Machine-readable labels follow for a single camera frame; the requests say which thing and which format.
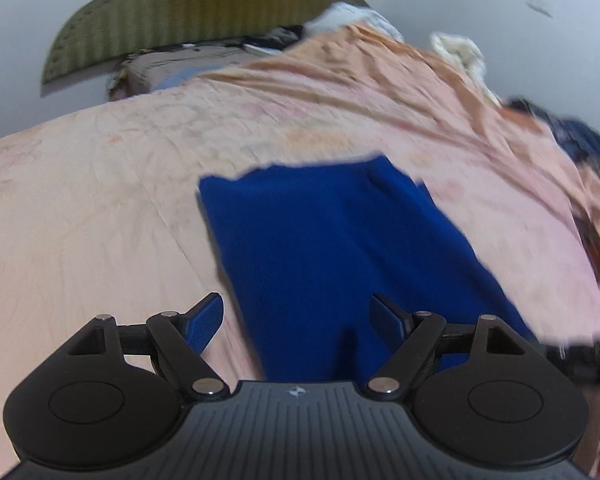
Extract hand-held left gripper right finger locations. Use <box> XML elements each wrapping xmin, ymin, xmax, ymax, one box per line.
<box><xmin>364</xmin><ymin>293</ymin><xmax>531</xmax><ymax>402</ymax></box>

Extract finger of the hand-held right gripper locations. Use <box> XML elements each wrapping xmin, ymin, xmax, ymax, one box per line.
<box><xmin>542</xmin><ymin>337</ymin><xmax>600</xmax><ymax>386</ymax></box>

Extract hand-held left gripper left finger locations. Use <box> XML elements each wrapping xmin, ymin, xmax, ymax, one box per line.
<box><xmin>67</xmin><ymin>291</ymin><xmax>230</xmax><ymax>401</ymax></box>

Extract blue beaded sweater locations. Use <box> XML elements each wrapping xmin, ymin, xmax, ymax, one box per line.
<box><xmin>197</xmin><ymin>155</ymin><xmax>536</xmax><ymax>383</ymax></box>

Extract dark clothes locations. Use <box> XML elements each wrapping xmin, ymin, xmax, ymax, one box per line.
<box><xmin>245</xmin><ymin>25</ymin><xmax>306</xmax><ymax>56</ymax></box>

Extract pink bed sheet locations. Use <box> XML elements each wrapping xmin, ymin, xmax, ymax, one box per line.
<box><xmin>0</xmin><ymin>80</ymin><xmax>600</xmax><ymax>480</ymax></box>

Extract dark blue clothing pile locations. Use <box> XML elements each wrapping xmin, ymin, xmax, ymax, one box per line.
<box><xmin>505</xmin><ymin>97</ymin><xmax>600</xmax><ymax>171</ymax></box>

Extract peach quilt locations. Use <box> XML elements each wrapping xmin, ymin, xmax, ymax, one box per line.
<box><xmin>195</xmin><ymin>20</ymin><xmax>600</xmax><ymax>201</ymax></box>

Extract brown pillow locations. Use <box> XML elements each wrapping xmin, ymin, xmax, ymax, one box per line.
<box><xmin>107</xmin><ymin>42</ymin><xmax>281</xmax><ymax>103</ymax></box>

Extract cream cloth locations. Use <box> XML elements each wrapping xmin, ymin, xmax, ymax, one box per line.
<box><xmin>430</xmin><ymin>31</ymin><xmax>501</xmax><ymax>106</ymax></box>

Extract green padded headboard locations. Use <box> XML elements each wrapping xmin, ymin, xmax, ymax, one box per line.
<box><xmin>40</xmin><ymin>0</ymin><xmax>371</xmax><ymax>98</ymax></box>

